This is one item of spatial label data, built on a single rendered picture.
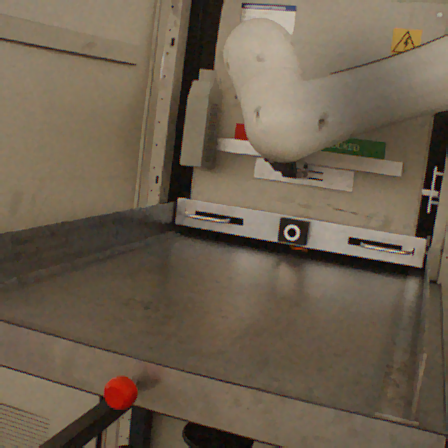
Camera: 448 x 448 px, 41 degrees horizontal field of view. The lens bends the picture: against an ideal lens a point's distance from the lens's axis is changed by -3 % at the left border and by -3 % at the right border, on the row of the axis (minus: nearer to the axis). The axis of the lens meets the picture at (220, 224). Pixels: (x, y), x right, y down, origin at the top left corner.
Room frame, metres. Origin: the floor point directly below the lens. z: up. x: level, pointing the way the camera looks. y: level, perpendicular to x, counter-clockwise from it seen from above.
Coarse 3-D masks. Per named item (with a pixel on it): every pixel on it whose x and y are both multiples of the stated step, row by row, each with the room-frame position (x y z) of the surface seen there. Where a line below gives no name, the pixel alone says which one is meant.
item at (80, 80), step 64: (0, 0) 1.08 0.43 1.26; (64, 0) 1.18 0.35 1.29; (128, 0) 1.30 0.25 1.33; (0, 64) 1.08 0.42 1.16; (64, 64) 1.19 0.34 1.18; (128, 64) 1.31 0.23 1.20; (0, 128) 1.09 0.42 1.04; (64, 128) 1.20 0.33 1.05; (128, 128) 1.33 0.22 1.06; (0, 192) 1.10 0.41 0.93; (64, 192) 1.21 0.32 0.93; (128, 192) 1.34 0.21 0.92
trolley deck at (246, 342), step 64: (128, 256) 1.06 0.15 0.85; (192, 256) 1.13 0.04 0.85; (256, 256) 1.20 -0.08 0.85; (0, 320) 0.65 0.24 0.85; (64, 320) 0.68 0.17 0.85; (128, 320) 0.71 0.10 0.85; (192, 320) 0.75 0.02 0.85; (256, 320) 0.78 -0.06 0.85; (320, 320) 0.81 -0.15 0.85; (384, 320) 0.85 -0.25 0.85; (64, 384) 0.63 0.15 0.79; (192, 384) 0.58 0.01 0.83; (256, 384) 0.57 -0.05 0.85; (320, 384) 0.59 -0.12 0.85
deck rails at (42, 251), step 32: (64, 224) 0.95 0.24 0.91; (96, 224) 1.04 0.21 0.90; (128, 224) 1.16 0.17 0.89; (160, 224) 1.30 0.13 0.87; (0, 256) 0.80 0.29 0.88; (32, 256) 0.87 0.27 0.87; (64, 256) 0.95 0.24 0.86; (96, 256) 1.01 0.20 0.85; (0, 288) 0.76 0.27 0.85; (416, 288) 1.06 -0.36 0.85; (416, 320) 0.85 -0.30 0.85; (416, 352) 0.70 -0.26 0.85; (384, 384) 0.59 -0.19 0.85; (416, 384) 0.53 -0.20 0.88; (384, 416) 0.52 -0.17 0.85; (416, 416) 0.52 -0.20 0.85
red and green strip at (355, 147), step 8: (240, 128) 1.33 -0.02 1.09; (240, 136) 1.33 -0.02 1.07; (336, 144) 1.27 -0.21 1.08; (344, 144) 1.26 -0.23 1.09; (352, 144) 1.26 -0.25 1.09; (360, 144) 1.25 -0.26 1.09; (368, 144) 1.25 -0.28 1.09; (376, 144) 1.24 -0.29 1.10; (384, 144) 1.24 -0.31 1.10; (336, 152) 1.27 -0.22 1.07; (344, 152) 1.26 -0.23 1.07; (352, 152) 1.26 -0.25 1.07; (360, 152) 1.25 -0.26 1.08; (368, 152) 1.25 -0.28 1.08; (376, 152) 1.24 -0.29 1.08; (384, 152) 1.24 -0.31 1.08
